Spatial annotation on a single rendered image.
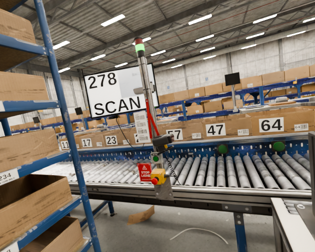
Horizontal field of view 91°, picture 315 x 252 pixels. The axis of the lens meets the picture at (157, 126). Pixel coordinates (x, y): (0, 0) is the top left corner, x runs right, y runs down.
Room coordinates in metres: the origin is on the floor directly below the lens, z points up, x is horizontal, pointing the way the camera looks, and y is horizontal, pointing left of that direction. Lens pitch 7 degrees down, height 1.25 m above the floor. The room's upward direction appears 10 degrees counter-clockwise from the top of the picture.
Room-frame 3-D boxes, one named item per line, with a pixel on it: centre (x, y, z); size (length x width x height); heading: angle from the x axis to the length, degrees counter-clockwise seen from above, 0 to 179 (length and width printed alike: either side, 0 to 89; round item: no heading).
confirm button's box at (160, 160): (0.92, 0.04, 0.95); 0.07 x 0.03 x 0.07; 67
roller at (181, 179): (1.17, -0.16, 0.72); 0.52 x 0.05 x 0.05; 157
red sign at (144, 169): (0.95, 0.10, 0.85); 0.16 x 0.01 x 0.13; 67
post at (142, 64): (0.95, 0.03, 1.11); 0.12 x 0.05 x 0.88; 67
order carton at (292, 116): (1.31, -1.00, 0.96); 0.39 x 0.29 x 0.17; 67
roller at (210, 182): (1.09, -0.34, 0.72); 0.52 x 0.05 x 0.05; 157
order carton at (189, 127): (1.61, -0.28, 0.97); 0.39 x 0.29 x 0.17; 67
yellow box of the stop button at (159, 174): (0.88, 0.01, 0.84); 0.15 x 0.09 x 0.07; 67
